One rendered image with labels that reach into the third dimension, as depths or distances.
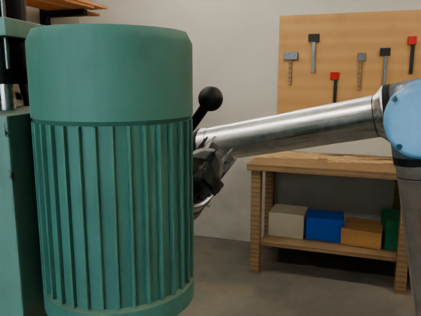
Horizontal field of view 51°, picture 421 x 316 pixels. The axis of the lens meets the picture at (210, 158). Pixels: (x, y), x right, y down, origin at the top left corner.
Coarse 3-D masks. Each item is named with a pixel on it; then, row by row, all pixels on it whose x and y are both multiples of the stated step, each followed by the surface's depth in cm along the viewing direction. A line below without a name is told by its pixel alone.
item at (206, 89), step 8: (208, 88) 60; (216, 88) 60; (200, 96) 60; (208, 96) 59; (216, 96) 59; (200, 104) 60; (208, 104) 59; (216, 104) 60; (200, 112) 61; (200, 120) 61
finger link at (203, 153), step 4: (212, 140) 73; (208, 144) 73; (204, 148) 71; (208, 148) 70; (196, 152) 72; (200, 152) 71; (204, 152) 70; (208, 152) 69; (212, 152) 69; (196, 156) 71; (200, 156) 71; (204, 156) 70; (208, 156) 69; (196, 160) 72; (200, 160) 71; (204, 160) 70; (208, 160) 70; (196, 164) 74; (200, 164) 72; (196, 168) 75; (200, 168) 75
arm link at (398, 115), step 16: (416, 80) 69; (400, 96) 67; (416, 96) 66; (384, 112) 71; (400, 112) 67; (416, 112) 66; (384, 128) 69; (400, 128) 67; (416, 128) 66; (400, 144) 68; (416, 144) 66; (400, 160) 71; (416, 160) 68; (400, 176) 72; (416, 176) 69; (400, 192) 73; (416, 192) 70; (416, 208) 70; (416, 224) 71; (416, 240) 71; (416, 256) 72; (416, 272) 73; (416, 288) 74; (416, 304) 75
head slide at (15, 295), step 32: (0, 96) 50; (0, 128) 44; (0, 160) 45; (32, 160) 48; (0, 192) 46; (32, 192) 49; (0, 224) 46; (32, 224) 49; (0, 256) 47; (32, 256) 49; (0, 288) 48; (32, 288) 49
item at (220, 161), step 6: (216, 150) 69; (216, 156) 69; (228, 156) 74; (210, 162) 70; (216, 162) 70; (222, 162) 72; (210, 168) 71; (216, 168) 71; (222, 168) 72; (204, 174) 75; (210, 174) 73; (216, 174) 72; (210, 180) 75
